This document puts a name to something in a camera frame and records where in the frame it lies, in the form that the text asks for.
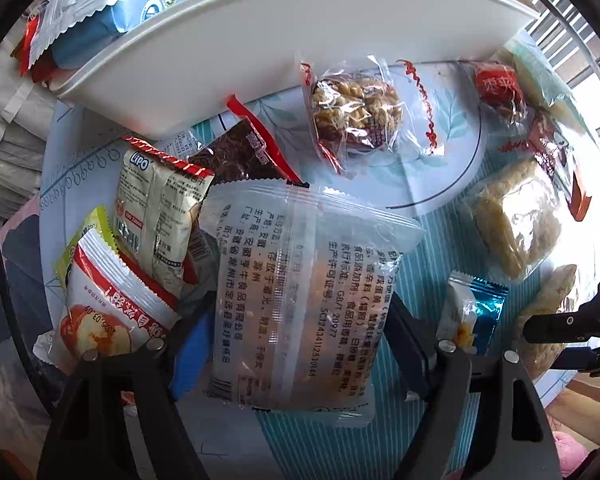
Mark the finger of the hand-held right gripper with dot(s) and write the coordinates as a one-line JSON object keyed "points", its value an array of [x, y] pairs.
{"points": [[570, 322], [577, 359]]}

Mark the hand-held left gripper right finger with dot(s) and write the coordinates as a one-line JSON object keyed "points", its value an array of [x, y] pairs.
{"points": [[410, 355]]}

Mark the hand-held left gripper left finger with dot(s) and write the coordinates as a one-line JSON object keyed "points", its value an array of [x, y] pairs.
{"points": [[190, 365]]}

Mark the small teal snack packet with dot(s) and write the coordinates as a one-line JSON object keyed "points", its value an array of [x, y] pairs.
{"points": [[485, 305]]}

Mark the red and white cake packet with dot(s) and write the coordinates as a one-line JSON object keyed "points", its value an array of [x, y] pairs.
{"points": [[105, 320]]}

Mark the clear rice cracker packet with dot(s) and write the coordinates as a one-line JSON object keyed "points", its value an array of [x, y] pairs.
{"points": [[550, 300], [520, 215]]}

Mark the large clear snack packet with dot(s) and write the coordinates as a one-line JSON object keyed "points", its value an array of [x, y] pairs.
{"points": [[300, 285]]}

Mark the white plastic bin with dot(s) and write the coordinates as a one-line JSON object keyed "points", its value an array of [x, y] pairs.
{"points": [[230, 45]]}

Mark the pink fuzzy object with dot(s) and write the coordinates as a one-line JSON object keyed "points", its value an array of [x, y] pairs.
{"points": [[570, 447]]}

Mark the cream biscuit packet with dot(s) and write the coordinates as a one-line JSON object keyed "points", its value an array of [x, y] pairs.
{"points": [[150, 210]]}

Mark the yellow-green snack packet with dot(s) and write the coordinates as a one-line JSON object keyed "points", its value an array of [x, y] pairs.
{"points": [[92, 225]]}

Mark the clear red-labelled snack packet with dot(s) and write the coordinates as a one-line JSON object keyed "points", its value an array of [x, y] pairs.
{"points": [[555, 145]]}

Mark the pink blanket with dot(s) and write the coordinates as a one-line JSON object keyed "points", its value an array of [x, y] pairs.
{"points": [[20, 270]]}

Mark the dark brown red-edged packet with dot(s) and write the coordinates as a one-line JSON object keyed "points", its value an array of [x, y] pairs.
{"points": [[240, 155]]}

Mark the clear pale snack packet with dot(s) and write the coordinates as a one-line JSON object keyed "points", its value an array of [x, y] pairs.
{"points": [[545, 85]]}

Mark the red date candy packet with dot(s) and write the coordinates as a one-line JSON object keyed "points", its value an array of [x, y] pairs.
{"points": [[497, 87]]}

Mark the clear walnut date packet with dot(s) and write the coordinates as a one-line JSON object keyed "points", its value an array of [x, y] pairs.
{"points": [[355, 105]]}

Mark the white curtain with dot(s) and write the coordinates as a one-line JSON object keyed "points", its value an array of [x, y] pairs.
{"points": [[10, 160]]}

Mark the window grille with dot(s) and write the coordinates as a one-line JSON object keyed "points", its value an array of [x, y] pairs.
{"points": [[560, 25]]}

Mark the small red packet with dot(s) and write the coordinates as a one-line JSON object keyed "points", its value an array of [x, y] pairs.
{"points": [[30, 42]]}

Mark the light blue packet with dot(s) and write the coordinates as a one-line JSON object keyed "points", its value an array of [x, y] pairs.
{"points": [[130, 0]]}

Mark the white striped snack packet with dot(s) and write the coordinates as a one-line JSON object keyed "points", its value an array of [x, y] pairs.
{"points": [[70, 5]]}

